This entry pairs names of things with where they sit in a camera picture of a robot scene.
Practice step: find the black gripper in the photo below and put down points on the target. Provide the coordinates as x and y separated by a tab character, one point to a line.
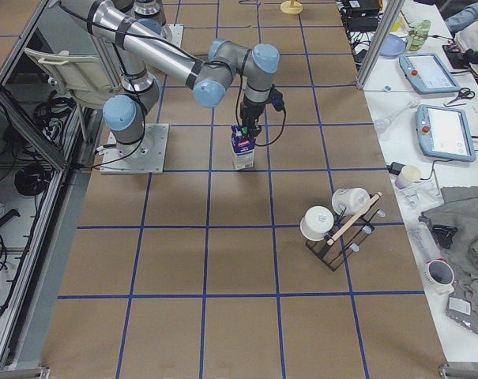
250	111

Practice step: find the blue white milk carton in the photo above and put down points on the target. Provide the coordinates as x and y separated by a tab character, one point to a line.
242	150

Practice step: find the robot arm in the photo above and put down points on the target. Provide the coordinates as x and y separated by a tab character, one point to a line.
150	13
137	46

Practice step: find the white cup on rack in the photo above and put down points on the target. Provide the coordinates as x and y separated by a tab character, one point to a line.
349	201
316	223

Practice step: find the paper cup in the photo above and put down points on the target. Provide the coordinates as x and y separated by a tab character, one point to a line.
408	176

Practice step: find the wooden mug tree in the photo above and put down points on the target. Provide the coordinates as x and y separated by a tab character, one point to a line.
291	7

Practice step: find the blue plate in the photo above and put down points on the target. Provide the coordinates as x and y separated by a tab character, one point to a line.
392	47

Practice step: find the blue teach pendant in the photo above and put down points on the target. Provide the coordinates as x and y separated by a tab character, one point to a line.
427	73
444	133

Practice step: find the black scissors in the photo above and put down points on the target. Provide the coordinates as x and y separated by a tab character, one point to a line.
463	93

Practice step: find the grey cloth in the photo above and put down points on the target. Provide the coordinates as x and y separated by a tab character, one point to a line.
454	225

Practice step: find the white red-rimmed mug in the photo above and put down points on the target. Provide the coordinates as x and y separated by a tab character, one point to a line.
438	276

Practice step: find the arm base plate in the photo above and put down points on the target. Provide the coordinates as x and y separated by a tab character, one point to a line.
148	158
173	33

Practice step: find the black wire cup rack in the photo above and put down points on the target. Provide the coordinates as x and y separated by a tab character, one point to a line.
344	239

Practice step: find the aluminium frame post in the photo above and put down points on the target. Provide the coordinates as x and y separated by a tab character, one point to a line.
393	8

